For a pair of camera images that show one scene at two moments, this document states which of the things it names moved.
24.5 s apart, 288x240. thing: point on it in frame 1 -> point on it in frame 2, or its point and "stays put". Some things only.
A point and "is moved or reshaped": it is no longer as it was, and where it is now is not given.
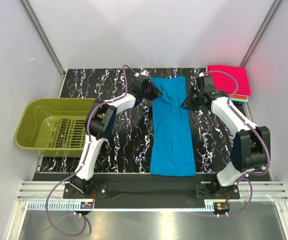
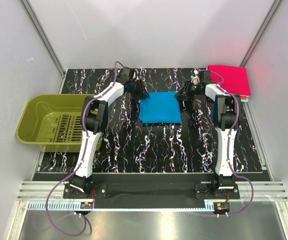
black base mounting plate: (151, 187) stays put
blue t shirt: (171, 150) is moved or reshaped
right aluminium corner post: (261, 33) stays put
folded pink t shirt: (223, 82) stays put
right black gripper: (187, 103) -> (183, 92)
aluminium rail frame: (50, 196) stays put
